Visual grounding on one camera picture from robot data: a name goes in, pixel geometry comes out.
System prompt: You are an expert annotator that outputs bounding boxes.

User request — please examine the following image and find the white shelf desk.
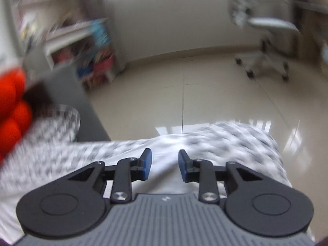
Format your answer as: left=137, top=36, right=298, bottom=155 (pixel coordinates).
left=43, top=18, right=121, bottom=90

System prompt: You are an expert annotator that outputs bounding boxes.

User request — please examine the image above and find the blue printed bag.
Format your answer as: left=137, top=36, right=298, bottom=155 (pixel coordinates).
left=91, top=19, right=110, bottom=48

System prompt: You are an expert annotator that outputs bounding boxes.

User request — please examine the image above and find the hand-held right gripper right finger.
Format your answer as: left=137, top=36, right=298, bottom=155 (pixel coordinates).
left=179, top=149, right=264, bottom=203

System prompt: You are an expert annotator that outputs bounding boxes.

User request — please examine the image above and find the white cotton garment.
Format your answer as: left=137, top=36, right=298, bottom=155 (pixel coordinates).
left=77, top=133, right=228, bottom=198

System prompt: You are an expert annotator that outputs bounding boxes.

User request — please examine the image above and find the wooden shelf unit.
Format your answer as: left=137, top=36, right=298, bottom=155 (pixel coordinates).
left=292, top=0, right=328, bottom=64

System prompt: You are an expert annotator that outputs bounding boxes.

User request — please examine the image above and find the grey checked quilted blanket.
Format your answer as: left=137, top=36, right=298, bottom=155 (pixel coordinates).
left=0, top=104, right=293, bottom=244

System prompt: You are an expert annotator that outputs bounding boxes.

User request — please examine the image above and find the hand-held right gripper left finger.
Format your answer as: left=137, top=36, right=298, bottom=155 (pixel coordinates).
left=68, top=148, right=152, bottom=203

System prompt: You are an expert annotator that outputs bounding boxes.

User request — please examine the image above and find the white office chair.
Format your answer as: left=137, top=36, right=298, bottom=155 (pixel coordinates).
left=227, top=0, right=301, bottom=81

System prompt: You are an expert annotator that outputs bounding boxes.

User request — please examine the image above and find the orange flower-shaped cushion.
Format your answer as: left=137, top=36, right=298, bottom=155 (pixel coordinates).
left=0, top=69, right=33, bottom=164

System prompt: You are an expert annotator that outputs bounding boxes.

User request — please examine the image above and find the dark grey sofa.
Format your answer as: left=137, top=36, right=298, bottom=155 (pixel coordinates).
left=23, top=49, right=112, bottom=142

